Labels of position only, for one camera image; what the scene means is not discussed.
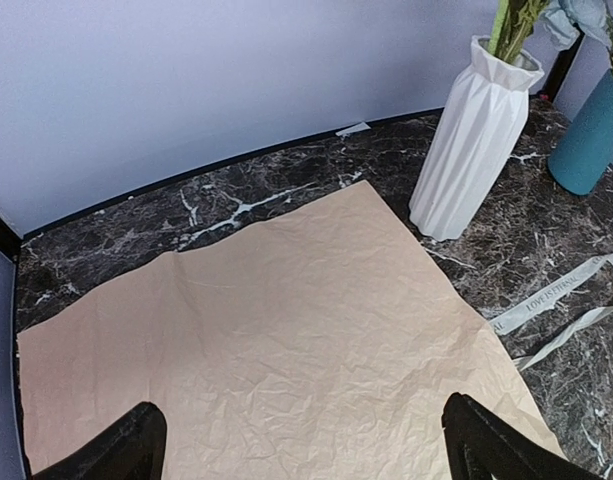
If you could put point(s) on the white ribbed vase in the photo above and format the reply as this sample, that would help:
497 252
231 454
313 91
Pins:
485 113

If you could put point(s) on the black left frame post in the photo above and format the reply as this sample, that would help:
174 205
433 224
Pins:
10 242

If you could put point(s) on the pink white rose stem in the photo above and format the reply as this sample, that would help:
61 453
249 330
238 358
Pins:
513 24

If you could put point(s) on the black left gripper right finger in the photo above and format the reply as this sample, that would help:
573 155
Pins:
480 445

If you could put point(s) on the peach wrapping paper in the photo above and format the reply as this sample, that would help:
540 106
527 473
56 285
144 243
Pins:
321 344

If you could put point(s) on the black frame post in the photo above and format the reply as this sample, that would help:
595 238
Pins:
559 71
10 242

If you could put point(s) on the white tape scrap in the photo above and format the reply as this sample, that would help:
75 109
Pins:
354 129

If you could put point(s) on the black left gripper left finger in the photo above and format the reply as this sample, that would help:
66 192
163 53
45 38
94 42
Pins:
133 447

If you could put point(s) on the light blue peony stem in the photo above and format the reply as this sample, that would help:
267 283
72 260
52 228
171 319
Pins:
564 20

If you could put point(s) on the blue ceramic vase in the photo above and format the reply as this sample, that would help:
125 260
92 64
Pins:
582 155

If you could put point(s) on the black right frame post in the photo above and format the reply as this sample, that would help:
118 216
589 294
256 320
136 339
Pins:
559 71

